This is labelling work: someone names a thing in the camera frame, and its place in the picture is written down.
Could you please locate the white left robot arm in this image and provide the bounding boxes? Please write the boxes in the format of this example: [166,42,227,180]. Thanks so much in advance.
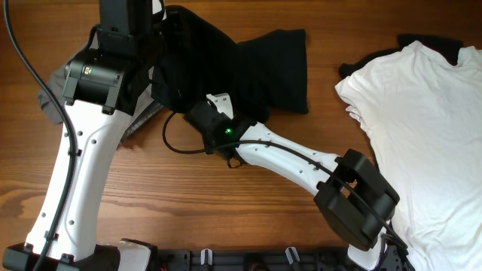
[2,1,166,270]

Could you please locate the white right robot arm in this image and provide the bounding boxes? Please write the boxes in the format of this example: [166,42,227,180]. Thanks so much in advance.
[185,93,405,270]

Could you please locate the grey folded shorts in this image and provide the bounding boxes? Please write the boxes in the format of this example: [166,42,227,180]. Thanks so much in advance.
[37,64,164,145]

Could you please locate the black garment under white shirt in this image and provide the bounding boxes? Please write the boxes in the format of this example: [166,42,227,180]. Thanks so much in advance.
[338,33,464,79]

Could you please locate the black shorts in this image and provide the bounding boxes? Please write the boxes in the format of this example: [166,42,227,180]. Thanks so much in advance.
[151,5,309,123]

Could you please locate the white t-shirt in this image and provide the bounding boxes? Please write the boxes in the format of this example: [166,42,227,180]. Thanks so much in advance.
[335,41,481,270]

